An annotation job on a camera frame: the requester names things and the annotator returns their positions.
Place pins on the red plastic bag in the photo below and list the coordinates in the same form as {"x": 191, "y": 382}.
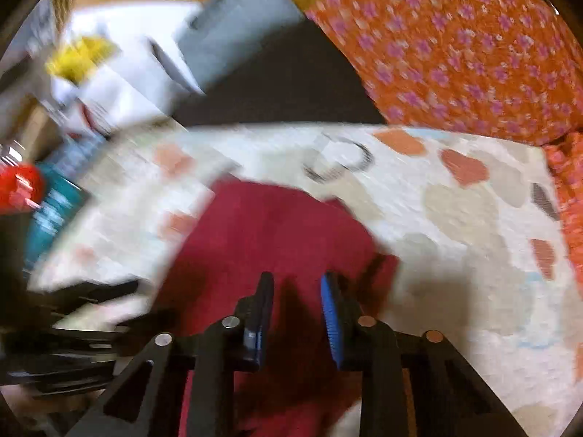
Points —
{"x": 21, "y": 188}

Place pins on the white quilt with hearts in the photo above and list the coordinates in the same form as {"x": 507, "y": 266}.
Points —
{"x": 473, "y": 220}

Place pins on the orange floral cloth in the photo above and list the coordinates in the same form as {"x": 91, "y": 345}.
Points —
{"x": 507, "y": 69}

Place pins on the yellow plastic bag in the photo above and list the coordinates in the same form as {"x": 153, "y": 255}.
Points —
{"x": 76, "y": 61}

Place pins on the black mattress cushion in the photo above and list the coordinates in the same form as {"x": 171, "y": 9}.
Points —
{"x": 298, "y": 77}

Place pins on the white paper bag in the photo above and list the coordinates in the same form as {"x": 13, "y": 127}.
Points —
{"x": 145, "y": 77}

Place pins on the teal box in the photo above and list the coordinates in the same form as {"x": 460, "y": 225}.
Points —
{"x": 64, "y": 197}

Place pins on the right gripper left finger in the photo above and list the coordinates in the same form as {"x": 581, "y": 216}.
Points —
{"x": 185, "y": 385}

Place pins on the grey storage bag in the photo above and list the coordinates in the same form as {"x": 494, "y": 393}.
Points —
{"x": 226, "y": 33}

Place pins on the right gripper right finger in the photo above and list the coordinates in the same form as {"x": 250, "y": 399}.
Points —
{"x": 411, "y": 385}

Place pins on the dark red small garment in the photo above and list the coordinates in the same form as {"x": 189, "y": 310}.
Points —
{"x": 248, "y": 229}

